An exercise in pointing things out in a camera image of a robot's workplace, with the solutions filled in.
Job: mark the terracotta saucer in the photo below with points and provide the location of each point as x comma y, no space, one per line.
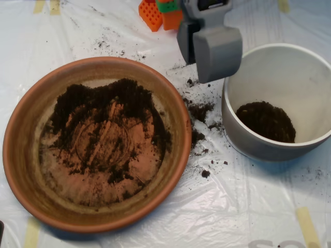
26,165

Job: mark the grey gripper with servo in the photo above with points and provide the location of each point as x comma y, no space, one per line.
215,55

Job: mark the dark brown crumb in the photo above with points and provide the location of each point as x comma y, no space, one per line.
190,81
205,173

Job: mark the beige masking tape strip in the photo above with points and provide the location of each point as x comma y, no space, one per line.
38,6
54,6
32,232
307,227
283,5

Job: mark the dark soil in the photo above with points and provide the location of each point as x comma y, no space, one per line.
67,103
266,124

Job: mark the clear plastic cover sheet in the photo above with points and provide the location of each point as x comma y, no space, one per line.
232,206

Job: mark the spilled soil pile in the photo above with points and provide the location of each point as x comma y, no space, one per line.
200,111

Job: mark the black object at edge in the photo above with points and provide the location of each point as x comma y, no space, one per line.
1,230

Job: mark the white ceramic pot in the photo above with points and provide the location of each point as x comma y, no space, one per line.
284,77

